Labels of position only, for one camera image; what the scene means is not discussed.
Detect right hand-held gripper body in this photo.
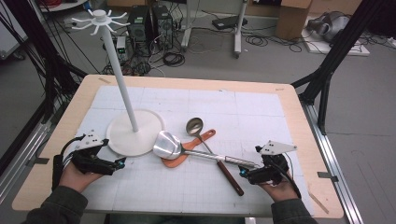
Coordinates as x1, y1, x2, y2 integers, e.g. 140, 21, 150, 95
248, 140, 298, 187

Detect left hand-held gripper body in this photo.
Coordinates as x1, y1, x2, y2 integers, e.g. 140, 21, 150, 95
71, 130, 110, 175

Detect white floor board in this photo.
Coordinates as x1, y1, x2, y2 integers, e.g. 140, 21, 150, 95
301, 29, 371, 58

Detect white utensil rack stand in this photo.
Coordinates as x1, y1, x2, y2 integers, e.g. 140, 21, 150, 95
71, 8, 166, 158

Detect black cable loops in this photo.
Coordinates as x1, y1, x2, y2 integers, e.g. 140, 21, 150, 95
245, 33, 304, 54

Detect steel spatula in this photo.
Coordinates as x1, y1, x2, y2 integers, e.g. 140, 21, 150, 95
152, 130, 262, 171

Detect black metal stand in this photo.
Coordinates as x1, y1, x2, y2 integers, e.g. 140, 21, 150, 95
290, 0, 386, 135
0, 0, 89, 124

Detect grey vacuum cleaner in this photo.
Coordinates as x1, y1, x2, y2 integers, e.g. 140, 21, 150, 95
305, 10, 351, 43

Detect steel ladle brown handle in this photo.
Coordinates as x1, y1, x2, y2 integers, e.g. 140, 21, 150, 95
185, 117, 245, 197

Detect grey cabinet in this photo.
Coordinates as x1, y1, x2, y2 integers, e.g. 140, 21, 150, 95
0, 2, 29, 61

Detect open cardboard box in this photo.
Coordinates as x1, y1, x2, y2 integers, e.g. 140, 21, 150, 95
275, 0, 314, 41

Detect small grey power supply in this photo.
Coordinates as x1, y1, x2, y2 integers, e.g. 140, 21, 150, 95
115, 35, 128, 61

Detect white round table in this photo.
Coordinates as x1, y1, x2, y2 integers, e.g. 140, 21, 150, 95
38, 0, 89, 14

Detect orange wooden rice paddle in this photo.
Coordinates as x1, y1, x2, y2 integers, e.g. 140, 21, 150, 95
161, 129, 217, 169

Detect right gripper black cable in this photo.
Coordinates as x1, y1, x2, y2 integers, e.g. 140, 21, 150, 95
273, 158, 303, 200

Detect black computer tower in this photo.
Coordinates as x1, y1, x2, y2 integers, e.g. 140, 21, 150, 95
151, 5, 174, 50
126, 6, 154, 45

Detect aluminium rail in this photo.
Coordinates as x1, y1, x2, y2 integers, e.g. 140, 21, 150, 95
0, 120, 52, 205
303, 102, 365, 224

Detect person's left hand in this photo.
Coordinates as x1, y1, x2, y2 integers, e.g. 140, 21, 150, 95
58, 161, 105, 194

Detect person's right hand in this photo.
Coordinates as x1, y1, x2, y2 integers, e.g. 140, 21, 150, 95
259, 176, 301, 203

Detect flat black case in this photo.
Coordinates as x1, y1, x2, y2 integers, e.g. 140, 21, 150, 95
211, 15, 249, 31

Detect black cable coil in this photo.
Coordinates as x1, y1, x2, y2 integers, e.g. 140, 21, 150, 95
162, 50, 187, 68

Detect white grid mat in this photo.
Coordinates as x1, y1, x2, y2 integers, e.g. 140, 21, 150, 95
60, 85, 316, 217

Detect white desk leg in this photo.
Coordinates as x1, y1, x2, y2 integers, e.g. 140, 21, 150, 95
233, 0, 249, 60
180, 0, 197, 51

